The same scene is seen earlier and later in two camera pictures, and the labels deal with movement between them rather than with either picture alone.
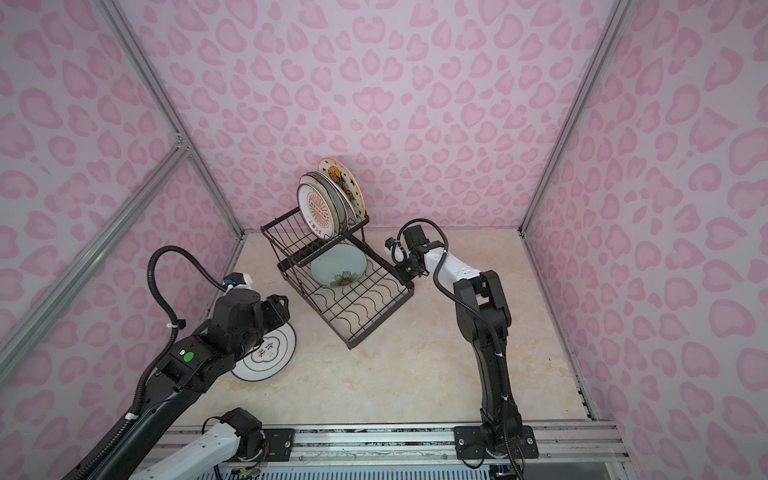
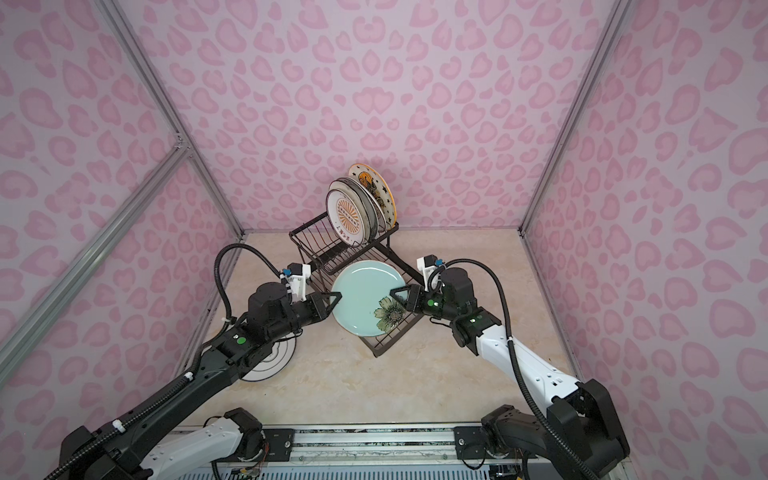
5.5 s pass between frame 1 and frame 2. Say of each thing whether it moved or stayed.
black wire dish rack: moved
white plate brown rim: moved
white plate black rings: stayed
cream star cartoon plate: moved
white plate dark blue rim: moved
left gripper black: moved
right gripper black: moved
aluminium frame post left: stayed
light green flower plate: moved
